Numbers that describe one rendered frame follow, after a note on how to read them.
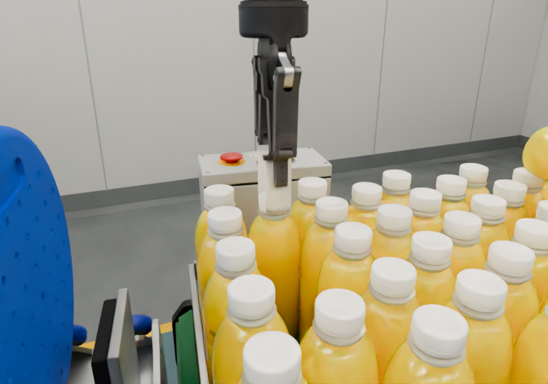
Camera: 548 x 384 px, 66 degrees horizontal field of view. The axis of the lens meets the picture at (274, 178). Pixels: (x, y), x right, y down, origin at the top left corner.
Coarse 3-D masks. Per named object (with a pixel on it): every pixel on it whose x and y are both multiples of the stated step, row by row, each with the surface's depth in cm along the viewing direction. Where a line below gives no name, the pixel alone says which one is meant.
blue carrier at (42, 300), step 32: (0, 128) 33; (0, 160) 32; (32, 160) 39; (0, 192) 32; (32, 192) 38; (0, 224) 31; (32, 224) 37; (64, 224) 48; (0, 256) 30; (32, 256) 37; (64, 256) 47; (0, 288) 30; (32, 288) 36; (64, 288) 46; (0, 320) 29; (32, 320) 35; (64, 320) 45; (0, 352) 29; (32, 352) 35; (64, 352) 44
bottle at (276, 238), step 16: (256, 224) 53; (272, 224) 52; (288, 224) 53; (256, 240) 53; (272, 240) 52; (288, 240) 52; (256, 256) 53; (272, 256) 52; (288, 256) 53; (272, 272) 53; (288, 272) 53; (288, 288) 54; (288, 304) 55; (288, 320) 56
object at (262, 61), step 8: (264, 64) 45; (264, 72) 45; (264, 80) 46; (264, 88) 46; (264, 96) 46; (272, 96) 46; (272, 104) 46; (272, 112) 46; (272, 120) 47; (272, 128) 47; (264, 160) 47
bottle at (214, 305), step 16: (224, 272) 40; (240, 272) 40; (256, 272) 42; (208, 288) 42; (224, 288) 40; (208, 304) 41; (224, 304) 40; (208, 320) 42; (208, 336) 42; (208, 352) 43; (208, 368) 44
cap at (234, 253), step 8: (224, 240) 42; (232, 240) 42; (240, 240) 42; (248, 240) 42; (216, 248) 41; (224, 248) 41; (232, 248) 41; (240, 248) 41; (248, 248) 41; (216, 256) 41; (224, 256) 40; (232, 256) 40; (240, 256) 40; (248, 256) 40; (224, 264) 40; (232, 264) 40; (240, 264) 40; (248, 264) 41
